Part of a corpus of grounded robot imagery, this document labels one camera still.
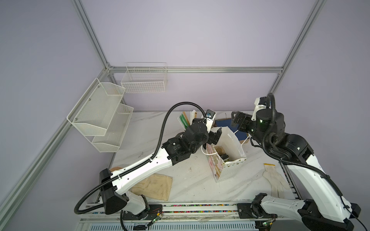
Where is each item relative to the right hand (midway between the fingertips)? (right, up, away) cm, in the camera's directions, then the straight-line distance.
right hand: (236, 116), depth 61 cm
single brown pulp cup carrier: (0, -20, +32) cm, 38 cm away
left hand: (-11, -4, +6) cm, 13 cm away
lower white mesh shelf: (-70, -14, +28) cm, 77 cm away
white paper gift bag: (-5, -25, +10) cm, 28 cm away
